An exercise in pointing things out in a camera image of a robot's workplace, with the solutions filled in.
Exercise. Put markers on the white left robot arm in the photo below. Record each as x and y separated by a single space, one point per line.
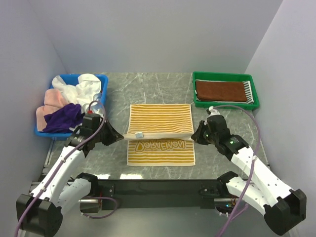
42 210

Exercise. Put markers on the purple towel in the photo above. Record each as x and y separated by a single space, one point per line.
64 120

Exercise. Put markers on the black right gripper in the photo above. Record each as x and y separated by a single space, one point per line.
197 137

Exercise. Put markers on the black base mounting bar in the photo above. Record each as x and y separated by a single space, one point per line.
141 193

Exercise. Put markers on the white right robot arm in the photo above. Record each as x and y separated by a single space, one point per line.
281 206

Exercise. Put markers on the brown towel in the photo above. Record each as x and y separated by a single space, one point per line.
220 91

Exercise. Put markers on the pink towel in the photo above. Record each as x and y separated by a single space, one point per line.
53 101

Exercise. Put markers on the green white striped towel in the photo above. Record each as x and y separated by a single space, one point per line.
248 92

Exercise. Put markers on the green plastic tray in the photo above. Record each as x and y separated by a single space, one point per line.
209 76

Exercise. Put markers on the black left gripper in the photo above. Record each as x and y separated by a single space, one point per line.
113 136

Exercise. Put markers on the aluminium frame rail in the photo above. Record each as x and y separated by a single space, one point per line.
106 163

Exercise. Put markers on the cream yellow striped towel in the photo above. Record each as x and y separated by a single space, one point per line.
160 135

